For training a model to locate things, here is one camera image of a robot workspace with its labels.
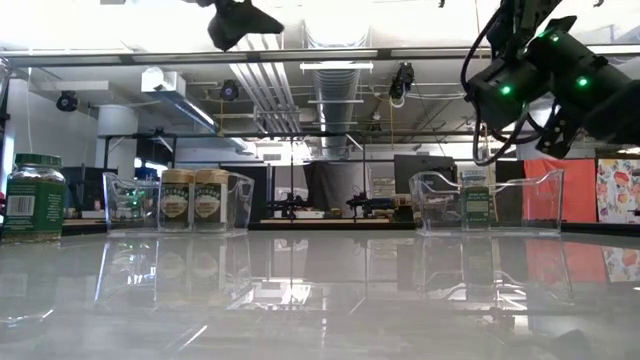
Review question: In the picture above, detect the tan-lidded spice jar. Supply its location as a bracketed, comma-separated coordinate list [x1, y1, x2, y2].
[158, 168, 196, 232]
[193, 168, 230, 232]

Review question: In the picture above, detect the white column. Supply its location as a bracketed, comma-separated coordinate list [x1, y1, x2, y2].
[96, 104, 140, 166]

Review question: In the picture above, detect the black aluminium table frame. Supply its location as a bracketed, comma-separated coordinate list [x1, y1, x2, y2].
[62, 219, 640, 236]

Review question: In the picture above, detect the grey overhead frame bar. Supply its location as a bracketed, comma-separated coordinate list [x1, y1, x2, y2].
[0, 46, 640, 69]

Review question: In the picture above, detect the orange panel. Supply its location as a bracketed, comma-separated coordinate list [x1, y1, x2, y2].
[522, 158, 599, 224]

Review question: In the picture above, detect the black ceiling camera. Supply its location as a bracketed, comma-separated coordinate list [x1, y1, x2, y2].
[388, 61, 416, 100]
[218, 78, 241, 103]
[54, 89, 81, 113]

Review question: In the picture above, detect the dark curtain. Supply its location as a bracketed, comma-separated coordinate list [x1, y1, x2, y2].
[303, 160, 369, 217]

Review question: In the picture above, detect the green-lidded spice jar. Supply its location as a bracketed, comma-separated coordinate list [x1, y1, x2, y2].
[0, 152, 68, 245]
[459, 169, 492, 232]

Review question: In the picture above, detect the clear plastic bin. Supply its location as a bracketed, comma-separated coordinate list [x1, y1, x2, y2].
[102, 170, 255, 237]
[408, 168, 565, 237]

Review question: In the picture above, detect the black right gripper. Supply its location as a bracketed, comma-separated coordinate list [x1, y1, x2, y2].
[582, 74, 640, 147]

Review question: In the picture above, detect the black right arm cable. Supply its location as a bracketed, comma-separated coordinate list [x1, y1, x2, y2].
[459, 7, 531, 167]

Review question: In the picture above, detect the white ceiling unit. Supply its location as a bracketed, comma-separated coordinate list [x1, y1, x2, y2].
[140, 67, 187, 95]

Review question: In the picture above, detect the white ceiling light fixture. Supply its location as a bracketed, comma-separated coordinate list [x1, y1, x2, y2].
[299, 60, 375, 71]

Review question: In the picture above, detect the silver ceiling duct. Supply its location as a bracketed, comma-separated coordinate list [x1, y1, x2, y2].
[312, 64, 362, 159]

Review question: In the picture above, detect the floral cloth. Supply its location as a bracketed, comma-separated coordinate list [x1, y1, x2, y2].
[595, 158, 640, 225]

